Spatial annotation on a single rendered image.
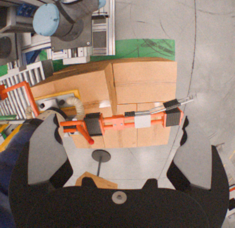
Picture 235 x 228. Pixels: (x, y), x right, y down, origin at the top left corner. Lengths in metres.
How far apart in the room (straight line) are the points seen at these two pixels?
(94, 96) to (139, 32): 1.14
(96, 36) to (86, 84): 0.82
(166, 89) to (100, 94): 0.69
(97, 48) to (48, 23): 1.04
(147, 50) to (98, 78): 1.06
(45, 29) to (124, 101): 0.96
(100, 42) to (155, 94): 0.82
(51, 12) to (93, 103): 0.57
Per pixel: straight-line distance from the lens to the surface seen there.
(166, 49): 1.74
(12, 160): 0.44
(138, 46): 1.64
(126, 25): 1.66
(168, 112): 0.53
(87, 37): 0.62
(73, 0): 0.40
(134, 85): 1.14
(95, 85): 0.73
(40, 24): 0.47
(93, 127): 0.55
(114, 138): 1.46
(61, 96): 0.67
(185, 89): 1.96
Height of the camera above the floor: 1.63
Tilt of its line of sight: 61 degrees down
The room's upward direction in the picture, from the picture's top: 175 degrees counter-clockwise
